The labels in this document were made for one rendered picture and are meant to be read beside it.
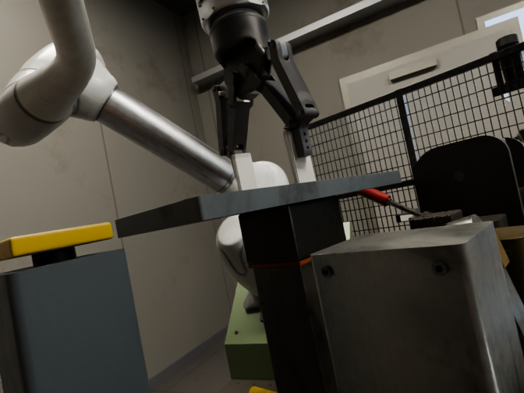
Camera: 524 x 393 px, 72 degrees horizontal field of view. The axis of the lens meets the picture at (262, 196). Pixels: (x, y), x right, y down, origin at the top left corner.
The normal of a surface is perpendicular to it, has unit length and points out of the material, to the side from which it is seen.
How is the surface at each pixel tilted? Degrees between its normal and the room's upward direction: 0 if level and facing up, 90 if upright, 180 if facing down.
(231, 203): 90
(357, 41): 90
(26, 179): 90
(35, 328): 90
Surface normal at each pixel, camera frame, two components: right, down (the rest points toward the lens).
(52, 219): 0.87, -0.19
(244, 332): -0.44, -0.63
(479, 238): 0.71, -0.17
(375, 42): -0.46, 0.06
